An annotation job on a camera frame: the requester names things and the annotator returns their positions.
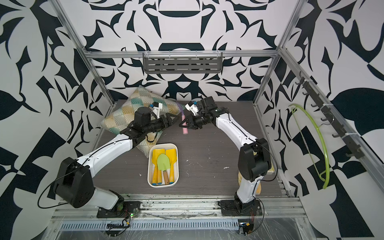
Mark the white slotted cable duct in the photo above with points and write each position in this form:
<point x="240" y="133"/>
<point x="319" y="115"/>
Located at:
<point x="151" y="225"/>

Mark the grey slotted wall shelf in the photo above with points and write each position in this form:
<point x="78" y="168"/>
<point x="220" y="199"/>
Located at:
<point x="182" y="62"/>

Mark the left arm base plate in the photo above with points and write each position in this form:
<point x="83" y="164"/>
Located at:
<point x="122" y="210"/>

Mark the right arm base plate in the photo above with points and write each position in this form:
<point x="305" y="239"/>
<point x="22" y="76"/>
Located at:
<point x="237" y="208"/>

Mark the white storage box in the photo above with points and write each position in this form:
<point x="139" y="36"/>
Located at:
<point x="151" y="166"/>

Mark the green shovel wooden handle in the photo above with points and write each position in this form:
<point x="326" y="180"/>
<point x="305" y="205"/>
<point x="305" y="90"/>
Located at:
<point x="163" y="165"/>

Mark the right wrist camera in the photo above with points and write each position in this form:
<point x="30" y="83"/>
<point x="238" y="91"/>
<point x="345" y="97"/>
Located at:
<point x="192" y="107"/>

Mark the green plastic hanger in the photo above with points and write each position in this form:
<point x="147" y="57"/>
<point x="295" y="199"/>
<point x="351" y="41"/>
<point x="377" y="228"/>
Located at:
<point x="325" y="174"/>

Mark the yellow shovel blue tip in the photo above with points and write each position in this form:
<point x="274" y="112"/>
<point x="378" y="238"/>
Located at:
<point x="157" y="175"/>

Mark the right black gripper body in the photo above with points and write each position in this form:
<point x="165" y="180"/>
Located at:
<point x="200" y="120"/>

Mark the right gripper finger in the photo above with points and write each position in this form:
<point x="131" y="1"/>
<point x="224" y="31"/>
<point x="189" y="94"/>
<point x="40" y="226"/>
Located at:
<point x="188" y="126"/>
<point x="187" y="118"/>

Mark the black hook rail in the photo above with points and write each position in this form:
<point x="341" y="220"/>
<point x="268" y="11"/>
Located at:
<point x="330" y="117"/>

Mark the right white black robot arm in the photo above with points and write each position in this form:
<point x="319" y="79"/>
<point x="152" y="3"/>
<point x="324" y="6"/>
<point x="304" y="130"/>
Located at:
<point x="254" y="157"/>

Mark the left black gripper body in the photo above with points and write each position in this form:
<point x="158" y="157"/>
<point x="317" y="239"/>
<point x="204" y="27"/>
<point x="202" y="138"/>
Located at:
<point x="157" y="126"/>

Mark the purple shovel pink handle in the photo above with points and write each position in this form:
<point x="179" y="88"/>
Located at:
<point x="185" y="130"/>

